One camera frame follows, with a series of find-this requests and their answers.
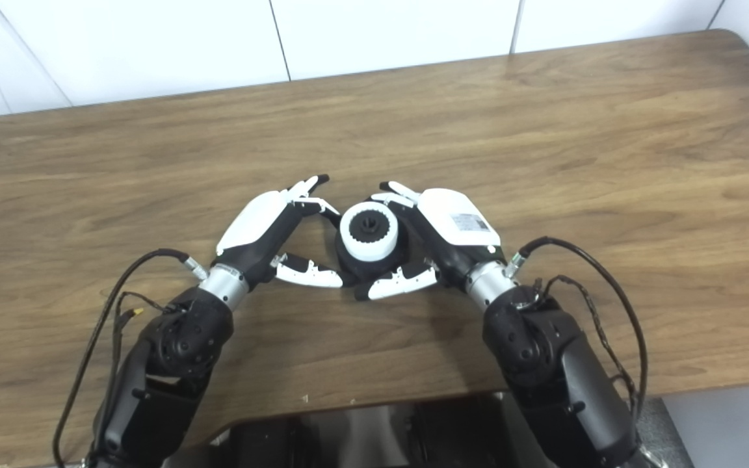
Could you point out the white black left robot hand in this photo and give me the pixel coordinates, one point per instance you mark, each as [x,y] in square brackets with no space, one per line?
[254,224]

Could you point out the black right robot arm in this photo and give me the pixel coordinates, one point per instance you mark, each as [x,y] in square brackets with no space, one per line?
[556,377]

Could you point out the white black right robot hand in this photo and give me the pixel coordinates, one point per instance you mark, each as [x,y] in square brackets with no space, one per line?
[456,221]

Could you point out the round black part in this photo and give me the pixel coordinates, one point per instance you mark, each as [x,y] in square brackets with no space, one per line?
[355,268]

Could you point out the black robot torso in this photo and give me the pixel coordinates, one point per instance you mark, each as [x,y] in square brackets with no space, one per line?
[361,435]

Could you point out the grey textured mat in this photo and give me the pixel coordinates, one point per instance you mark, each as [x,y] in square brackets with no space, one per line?
[664,435]

